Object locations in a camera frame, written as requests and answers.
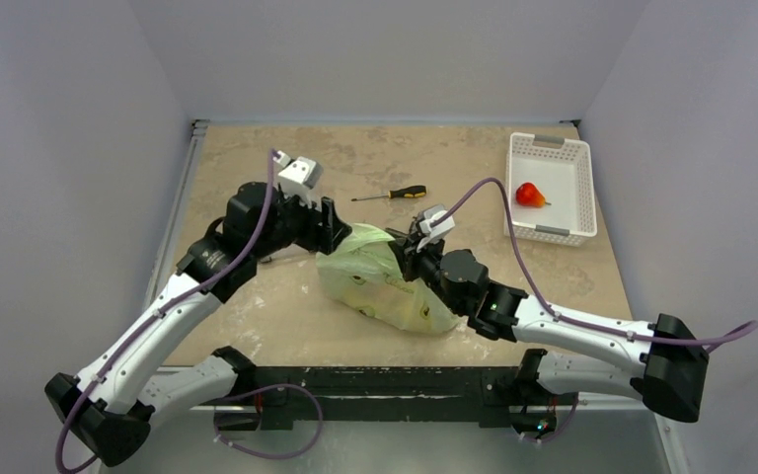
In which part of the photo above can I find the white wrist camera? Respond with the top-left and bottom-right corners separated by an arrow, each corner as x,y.
271,149 -> 324,208
412,204 -> 455,252

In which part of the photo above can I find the green plastic bag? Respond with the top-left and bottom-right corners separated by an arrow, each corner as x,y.
316,223 -> 460,335

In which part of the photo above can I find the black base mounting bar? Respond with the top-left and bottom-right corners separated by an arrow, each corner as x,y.
205,366 -> 576,434

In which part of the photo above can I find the red fake pear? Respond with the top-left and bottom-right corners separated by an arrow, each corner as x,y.
514,182 -> 550,208

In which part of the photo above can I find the clear plastic screw box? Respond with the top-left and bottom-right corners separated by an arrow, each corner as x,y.
259,244 -> 315,265

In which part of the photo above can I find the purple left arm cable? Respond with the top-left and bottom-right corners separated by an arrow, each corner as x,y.
54,148 -> 289,474

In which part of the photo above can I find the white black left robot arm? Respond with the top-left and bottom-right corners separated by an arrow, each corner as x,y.
44,182 -> 352,467

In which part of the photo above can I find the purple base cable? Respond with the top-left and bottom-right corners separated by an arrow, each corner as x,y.
211,383 -> 324,460

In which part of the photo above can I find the yellow black screwdriver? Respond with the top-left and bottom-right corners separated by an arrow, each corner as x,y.
351,185 -> 427,201

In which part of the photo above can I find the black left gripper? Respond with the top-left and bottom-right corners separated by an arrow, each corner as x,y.
253,185 -> 350,260

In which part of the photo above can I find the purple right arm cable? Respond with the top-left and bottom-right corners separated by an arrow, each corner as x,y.
430,178 -> 758,348

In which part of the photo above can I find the grey metal faucet tap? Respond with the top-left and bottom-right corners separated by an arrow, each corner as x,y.
407,216 -> 422,240

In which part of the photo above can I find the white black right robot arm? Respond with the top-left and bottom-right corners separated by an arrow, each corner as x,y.
389,230 -> 710,423

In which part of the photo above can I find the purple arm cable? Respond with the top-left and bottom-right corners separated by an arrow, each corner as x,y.
430,178 -> 758,348
54,148 -> 289,474

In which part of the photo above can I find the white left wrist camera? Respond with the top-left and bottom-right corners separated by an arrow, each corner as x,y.
271,149 -> 324,208

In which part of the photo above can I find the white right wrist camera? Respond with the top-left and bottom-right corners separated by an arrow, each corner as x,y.
412,204 -> 455,252

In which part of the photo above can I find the white plastic basket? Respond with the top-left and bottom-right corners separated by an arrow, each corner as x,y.
503,132 -> 598,247

